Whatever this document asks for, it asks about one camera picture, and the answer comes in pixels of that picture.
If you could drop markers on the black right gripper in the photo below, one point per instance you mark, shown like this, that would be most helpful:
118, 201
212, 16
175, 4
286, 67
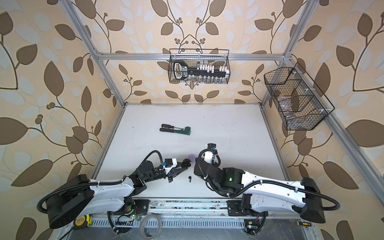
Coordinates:
197, 162

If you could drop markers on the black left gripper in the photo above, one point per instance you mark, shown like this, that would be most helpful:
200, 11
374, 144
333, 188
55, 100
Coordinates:
175, 173

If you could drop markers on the black earbud charging case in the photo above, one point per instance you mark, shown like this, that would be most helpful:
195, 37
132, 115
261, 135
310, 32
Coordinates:
186, 164

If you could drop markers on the purple earbud charging case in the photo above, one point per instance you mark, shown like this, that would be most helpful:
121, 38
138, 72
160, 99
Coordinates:
192, 157

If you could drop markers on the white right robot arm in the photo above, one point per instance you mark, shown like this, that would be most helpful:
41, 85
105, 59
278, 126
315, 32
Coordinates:
262, 194

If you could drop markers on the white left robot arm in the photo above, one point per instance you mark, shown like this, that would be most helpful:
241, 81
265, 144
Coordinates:
82, 196

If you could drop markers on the grey tape roll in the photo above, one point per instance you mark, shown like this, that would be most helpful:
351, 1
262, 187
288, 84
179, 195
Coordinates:
150, 227

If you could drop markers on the small yellow black screwdriver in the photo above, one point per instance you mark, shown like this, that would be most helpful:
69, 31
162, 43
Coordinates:
306, 224

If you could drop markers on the yellow tape measure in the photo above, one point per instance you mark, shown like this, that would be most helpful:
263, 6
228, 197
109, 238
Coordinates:
82, 222

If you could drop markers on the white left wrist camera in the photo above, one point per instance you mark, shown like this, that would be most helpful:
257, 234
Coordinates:
168, 165

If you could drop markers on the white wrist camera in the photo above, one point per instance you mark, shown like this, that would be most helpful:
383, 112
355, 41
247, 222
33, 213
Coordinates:
168, 165
209, 156

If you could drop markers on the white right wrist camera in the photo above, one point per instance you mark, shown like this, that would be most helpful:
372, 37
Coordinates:
209, 156

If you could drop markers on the green black-handled hand tool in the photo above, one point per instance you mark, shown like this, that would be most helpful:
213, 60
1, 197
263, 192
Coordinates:
185, 131

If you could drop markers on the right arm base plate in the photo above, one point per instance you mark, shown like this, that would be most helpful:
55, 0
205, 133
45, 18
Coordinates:
236, 209

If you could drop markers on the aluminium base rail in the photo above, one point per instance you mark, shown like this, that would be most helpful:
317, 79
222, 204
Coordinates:
216, 206

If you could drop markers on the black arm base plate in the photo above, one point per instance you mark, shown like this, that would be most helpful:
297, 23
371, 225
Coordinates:
137, 206

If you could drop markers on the socket set rail in basket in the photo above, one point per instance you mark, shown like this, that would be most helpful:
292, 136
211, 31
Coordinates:
197, 71

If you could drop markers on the black wire basket back wall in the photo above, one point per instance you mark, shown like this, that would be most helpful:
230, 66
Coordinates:
216, 57

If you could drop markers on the black wire basket wall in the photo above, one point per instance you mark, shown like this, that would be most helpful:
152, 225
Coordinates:
301, 105
216, 57

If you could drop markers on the black wire basket right wall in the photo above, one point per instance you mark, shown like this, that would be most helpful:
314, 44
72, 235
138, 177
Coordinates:
301, 105

